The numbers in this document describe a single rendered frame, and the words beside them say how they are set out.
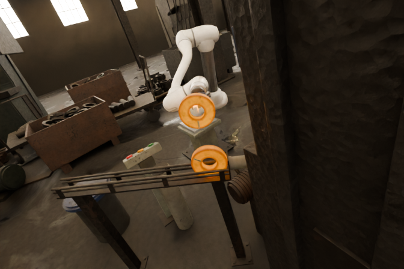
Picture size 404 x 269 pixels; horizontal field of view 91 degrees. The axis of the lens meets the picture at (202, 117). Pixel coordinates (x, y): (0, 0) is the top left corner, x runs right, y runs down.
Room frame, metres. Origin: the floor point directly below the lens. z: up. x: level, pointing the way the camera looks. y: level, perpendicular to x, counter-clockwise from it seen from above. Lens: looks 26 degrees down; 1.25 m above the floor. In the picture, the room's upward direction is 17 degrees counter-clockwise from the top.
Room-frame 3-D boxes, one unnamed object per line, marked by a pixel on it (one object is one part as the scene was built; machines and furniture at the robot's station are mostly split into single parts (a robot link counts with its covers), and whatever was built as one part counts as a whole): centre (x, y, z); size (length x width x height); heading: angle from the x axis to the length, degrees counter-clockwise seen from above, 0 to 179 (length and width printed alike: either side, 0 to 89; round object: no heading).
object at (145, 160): (1.12, 0.44, 0.31); 0.24 x 0.16 x 0.62; 116
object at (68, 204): (1.15, 0.92, 0.22); 0.32 x 0.32 x 0.43
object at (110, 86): (4.39, 1.95, 0.38); 1.03 x 0.83 x 0.75; 119
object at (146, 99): (3.11, 1.16, 0.48); 1.18 x 0.65 x 0.96; 106
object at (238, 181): (0.74, -0.14, 0.27); 0.22 x 0.13 x 0.53; 116
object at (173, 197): (0.99, 0.34, 0.26); 0.12 x 0.12 x 0.52
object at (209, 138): (1.75, 0.05, 0.16); 0.40 x 0.40 x 0.31; 29
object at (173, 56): (4.50, -0.33, 0.43); 1.23 x 0.93 x 0.87; 114
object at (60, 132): (2.67, 1.72, 0.33); 0.93 x 0.73 x 0.66; 123
